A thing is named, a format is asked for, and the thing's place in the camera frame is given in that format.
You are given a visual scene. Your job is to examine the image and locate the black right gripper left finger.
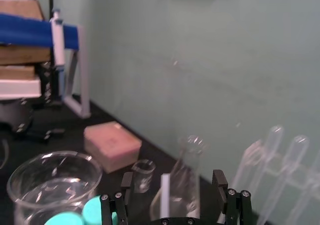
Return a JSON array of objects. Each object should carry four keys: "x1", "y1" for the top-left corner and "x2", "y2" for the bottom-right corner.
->
[{"x1": 99, "y1": 171, "x2": 134, "y2": 225}]

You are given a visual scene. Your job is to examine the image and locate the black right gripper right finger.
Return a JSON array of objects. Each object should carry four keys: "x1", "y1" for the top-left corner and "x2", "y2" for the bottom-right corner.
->
[{"x1": 212, "y1": 169, "x2": 253, "y2": 225}]

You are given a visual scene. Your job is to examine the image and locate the white stirring rod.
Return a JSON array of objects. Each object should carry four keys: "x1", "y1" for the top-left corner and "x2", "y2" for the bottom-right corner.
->
[{"x1": 160, "y1": 173, "x2": 172, "y2": 219}]

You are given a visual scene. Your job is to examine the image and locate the black upright stand rod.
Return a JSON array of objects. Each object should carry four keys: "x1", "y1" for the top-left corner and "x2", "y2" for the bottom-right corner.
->
[{"x1": 37, "y1": 0, "x2": 63, "y2": 110}]

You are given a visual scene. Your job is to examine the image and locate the teal round cap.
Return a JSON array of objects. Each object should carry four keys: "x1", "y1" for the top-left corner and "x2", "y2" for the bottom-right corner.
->
[
  {"x1": 82, "y1": 195, "x2": 119, "y2": 225},
  {"x1": 45, "y1": 210, "x2": 85, "y2": 225}
]

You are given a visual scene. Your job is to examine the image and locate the small clear glass beaker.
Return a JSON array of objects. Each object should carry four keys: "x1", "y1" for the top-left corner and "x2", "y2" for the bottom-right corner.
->
[{"x1": 130, "y1": 159, "x2": 156, "y2": 194}]

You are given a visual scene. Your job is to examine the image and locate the clear acrylic test tube rack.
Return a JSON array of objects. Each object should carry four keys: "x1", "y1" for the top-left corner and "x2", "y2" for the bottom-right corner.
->
[{"x1": 231, "y1": 139, "x2": 320, "y2": 225}]

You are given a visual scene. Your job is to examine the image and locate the clear glass conical flask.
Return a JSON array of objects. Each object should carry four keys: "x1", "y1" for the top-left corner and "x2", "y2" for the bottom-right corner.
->
[{"x1": 149, "y1": 134, "x2": 209, "y2": 221}]

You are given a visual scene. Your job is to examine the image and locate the pink brown square box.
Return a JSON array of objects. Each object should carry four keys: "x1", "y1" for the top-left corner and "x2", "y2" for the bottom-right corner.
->
[{"x1": 83, "y1": 120, "x2": 143, "y2": 174}]

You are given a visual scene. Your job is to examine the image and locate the clear glass test tube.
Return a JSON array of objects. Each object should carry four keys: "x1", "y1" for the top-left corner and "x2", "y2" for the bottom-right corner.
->
[
  {"x1": 282, "y1": 134, "x2": 310, "y2": 183},
  {"x1": 259, "y1": 125, "x2": 286, "y2": 176}
]

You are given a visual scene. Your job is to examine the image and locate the black table cloth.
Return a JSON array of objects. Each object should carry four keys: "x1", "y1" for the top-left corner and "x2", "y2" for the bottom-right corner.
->
[{"x1": 0, "y1": 92, "x2": 263, "y2": 225}]

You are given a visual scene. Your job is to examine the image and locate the large clear glass beaker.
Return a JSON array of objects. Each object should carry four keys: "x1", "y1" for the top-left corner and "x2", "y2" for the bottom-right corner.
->
[{"x1": 6, "y1": 150, "x2": 104, "y2": 225}]

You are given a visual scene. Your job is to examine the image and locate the black clamp with silver bolts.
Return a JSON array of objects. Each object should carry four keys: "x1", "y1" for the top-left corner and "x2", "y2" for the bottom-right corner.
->
[{"x1": 14, "y1": 123, "x2": 66, "y2": 145}]

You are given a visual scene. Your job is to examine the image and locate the black round device base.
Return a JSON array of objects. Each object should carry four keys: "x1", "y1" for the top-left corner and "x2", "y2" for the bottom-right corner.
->
[{"x1": 0, "y1": 97, "x2": 35, "y2": 134}]

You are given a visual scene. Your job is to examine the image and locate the white shelf board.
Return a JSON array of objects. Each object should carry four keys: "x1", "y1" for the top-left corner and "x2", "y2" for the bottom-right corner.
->
[{"x1": 0, "y1": 75, "x2": 42, "y2": 101}]

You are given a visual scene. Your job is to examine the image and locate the white and blue pipette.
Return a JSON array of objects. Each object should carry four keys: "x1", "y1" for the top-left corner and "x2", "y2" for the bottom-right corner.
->
[{"x1": 49, "y1": 8, "x2": 67, "y2": 69}]

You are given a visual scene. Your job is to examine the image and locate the brown wooden board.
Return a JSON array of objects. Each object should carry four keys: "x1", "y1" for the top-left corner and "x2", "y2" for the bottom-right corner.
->
[{"x1": 0, "y1": 44, "x2": 53, "y2": 81}]

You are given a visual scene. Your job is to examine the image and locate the brown cardboard box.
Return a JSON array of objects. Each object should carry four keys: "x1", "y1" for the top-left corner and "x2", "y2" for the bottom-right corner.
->
[{"x1": 0, "y1": 0, "x2": 46, "y2": 21}]

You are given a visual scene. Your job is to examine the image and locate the white pipette stand frame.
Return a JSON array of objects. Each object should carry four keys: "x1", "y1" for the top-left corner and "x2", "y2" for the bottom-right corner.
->
[{"x1": 62, "y1": 24, "x2": 91, "y2": 119}]

